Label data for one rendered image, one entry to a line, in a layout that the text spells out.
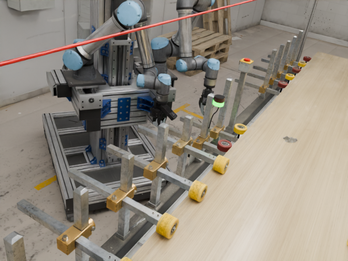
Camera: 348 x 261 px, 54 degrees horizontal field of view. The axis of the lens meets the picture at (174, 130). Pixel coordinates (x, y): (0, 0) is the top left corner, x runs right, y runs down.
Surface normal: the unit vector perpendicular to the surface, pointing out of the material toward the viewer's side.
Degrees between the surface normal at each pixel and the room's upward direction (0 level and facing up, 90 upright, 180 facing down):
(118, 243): 0
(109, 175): 0
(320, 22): 90
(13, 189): 0
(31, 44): 90
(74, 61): 96
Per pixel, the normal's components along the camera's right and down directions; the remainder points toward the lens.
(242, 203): 0.12, -0.86
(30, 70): 0.81, 0.37
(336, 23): -0.57, 0.36
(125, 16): 0.00, 0.43
